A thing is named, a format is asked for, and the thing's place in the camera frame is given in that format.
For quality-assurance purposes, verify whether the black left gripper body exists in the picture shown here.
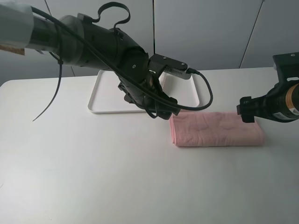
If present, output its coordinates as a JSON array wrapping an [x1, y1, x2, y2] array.
[[117, 70, 180, 120]]

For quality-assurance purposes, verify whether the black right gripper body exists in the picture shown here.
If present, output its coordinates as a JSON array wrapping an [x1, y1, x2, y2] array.
[[236, 86, 280, 123]]

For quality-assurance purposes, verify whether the pink towel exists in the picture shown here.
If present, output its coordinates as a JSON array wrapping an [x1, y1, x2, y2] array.
[[169, 112, 265, 147]]

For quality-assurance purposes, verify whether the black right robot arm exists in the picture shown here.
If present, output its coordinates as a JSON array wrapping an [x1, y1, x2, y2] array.
[[237, 82, 299, 123]]

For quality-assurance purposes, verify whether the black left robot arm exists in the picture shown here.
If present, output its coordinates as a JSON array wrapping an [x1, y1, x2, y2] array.
[[0, 1, 180, 120]]

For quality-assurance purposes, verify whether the white plastic tray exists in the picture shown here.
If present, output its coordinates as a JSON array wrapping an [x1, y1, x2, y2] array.
[[88, 70, 200, 114]]

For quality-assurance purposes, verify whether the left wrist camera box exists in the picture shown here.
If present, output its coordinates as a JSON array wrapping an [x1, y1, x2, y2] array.
[[148, 54, 191, 80]]

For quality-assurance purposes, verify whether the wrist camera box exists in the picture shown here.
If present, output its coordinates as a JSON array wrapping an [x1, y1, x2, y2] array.
[[148, 54, 191, 80], [272, 52, 299, 83]]

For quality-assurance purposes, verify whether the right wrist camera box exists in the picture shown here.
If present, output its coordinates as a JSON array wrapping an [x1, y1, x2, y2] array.
[[272, 52, 299, 83]]

